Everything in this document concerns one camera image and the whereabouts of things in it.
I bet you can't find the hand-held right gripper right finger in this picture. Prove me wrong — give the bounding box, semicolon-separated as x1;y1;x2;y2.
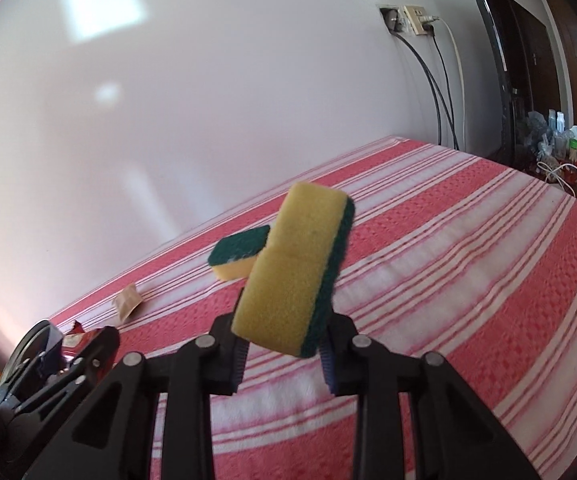
321;302;544;480

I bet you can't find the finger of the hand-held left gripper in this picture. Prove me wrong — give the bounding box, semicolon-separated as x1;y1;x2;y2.
43;326;121;402

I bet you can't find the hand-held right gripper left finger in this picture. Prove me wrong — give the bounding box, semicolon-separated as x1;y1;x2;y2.
23;310;249;480

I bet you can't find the red candy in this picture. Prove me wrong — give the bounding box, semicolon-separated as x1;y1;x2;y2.
58;321;119;378

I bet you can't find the yellow green sponge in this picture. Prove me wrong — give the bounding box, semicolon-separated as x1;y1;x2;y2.
231;180;355;359
207;224;272;282

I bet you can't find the beige snack packet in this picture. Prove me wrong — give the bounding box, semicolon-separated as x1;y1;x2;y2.
112;283;143;322

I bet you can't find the red striped bed sheet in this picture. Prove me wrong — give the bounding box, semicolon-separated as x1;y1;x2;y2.
43;135;577;480

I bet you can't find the clear plastic bag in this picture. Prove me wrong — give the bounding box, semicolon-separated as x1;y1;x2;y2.
523;110;554;162

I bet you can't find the black flat television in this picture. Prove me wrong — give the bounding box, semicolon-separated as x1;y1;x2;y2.
470;0;577;166

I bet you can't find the thin white charging cable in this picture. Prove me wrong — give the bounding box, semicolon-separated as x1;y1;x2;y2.
537;159;577;206

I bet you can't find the black cable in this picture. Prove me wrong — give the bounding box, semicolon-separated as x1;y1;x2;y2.
393;30;458;149
429;34;460;151

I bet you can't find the grey open wall box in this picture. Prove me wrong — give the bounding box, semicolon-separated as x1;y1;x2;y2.
379;4;405;34

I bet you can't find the beige wall socket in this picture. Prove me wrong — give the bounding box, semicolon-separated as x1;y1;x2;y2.
403;5;440;37

